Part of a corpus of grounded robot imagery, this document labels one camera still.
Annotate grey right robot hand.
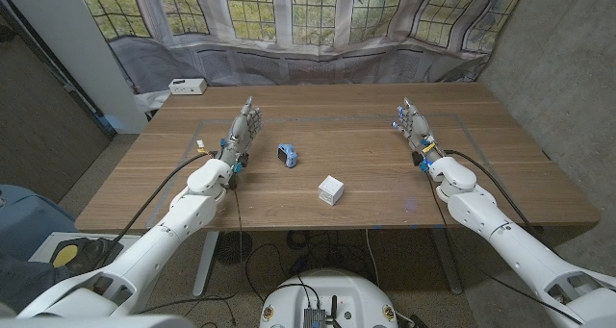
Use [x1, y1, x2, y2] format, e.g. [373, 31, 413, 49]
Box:
[391, 96, 444, 165]

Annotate printed window backdrop cloth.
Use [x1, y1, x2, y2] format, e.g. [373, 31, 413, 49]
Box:
[74, 0, 530, 114]

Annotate person leg in jeans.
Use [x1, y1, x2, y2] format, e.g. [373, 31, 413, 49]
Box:
[0, 258, 73, 315]

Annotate blue toy camera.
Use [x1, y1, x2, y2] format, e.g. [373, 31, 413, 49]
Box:
[276, 143, 298, 169]

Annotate black round floor device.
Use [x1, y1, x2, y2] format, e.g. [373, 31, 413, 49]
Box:
[215, 230, 254, 266]

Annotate white power strip box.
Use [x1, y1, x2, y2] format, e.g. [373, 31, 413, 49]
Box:
[167, 78, 208, 96]

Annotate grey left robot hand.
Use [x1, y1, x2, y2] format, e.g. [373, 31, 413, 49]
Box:
[219, 95, 265, 164]

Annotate white robot torso edge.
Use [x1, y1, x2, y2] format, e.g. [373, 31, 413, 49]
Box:
[0, 315, 194, 328]

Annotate blue padded seat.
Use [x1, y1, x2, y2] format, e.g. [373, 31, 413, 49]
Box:
[0, 183, 78, 262]

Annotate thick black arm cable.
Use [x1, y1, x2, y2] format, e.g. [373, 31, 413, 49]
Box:
[108, 149, 218, 257]
[442, 148, 543, 236]

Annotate grey electronics module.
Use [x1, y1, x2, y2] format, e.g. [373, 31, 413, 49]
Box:
[302, 307, 328, 328]

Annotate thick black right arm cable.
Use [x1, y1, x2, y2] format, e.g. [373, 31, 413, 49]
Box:
[442, 148, 543, 236]

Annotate white pillar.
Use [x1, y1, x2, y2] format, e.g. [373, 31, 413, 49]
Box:
[0, 0, 148, 135]

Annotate yellow black foot pedal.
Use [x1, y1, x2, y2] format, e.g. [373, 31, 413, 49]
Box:
[49, 238, 83, 270]

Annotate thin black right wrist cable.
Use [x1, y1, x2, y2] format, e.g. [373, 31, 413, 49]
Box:
[423, 168, 583, 325]

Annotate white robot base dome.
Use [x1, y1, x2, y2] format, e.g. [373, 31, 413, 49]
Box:
[258, 268, 399, 328]

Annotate white floor cable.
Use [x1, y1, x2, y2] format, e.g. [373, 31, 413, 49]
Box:
[364, 229, 382, 289]

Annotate dark shoe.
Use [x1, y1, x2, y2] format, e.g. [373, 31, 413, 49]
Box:
[64, 236, 124, 276]

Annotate white table leg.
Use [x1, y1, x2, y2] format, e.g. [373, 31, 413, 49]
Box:
[430, 227, 464, 295]
[192, 230, 220, 298]

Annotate black floor cable bundle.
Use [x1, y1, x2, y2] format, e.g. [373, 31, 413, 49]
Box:
[244, 229, 376, 290]

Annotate white number cube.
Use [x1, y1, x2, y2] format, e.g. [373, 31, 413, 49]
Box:
[317, 174, 346, 207]

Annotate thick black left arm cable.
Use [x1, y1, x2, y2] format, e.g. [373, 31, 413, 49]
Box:
[108, 149, 218, 257]

